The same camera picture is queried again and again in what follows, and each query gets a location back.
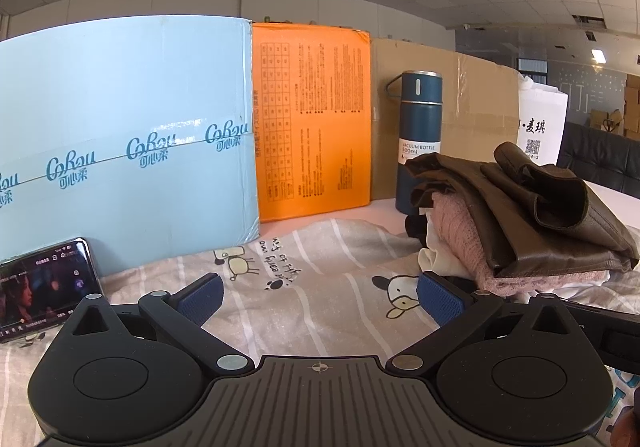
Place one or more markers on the brown leather jacket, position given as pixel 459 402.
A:
pixel 530 227

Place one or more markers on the dark blue vacuum bottle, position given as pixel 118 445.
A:
pixel 420 122

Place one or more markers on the pink knit sweater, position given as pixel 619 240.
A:
pixel 460 232

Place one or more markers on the black smartphone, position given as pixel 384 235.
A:
pixel 45 287

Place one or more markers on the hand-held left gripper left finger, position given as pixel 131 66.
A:
pixel 200 299

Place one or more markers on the black cloth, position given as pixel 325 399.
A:
pixel 414 229

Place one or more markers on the light blue cardboard box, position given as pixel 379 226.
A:
pixel 125 92

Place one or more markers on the cartoon printed bedsheet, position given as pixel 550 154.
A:
pixel 325 287

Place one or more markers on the white paper bag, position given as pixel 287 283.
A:
pixel 542 117

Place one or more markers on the orange cardboard box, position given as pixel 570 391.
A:
pixel 310 127

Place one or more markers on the stack of cardboard boxes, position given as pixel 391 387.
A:
pixel 625 107

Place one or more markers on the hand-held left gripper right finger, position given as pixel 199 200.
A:
pixel 440 299

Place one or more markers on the black sofa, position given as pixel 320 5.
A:
pixel 600 157

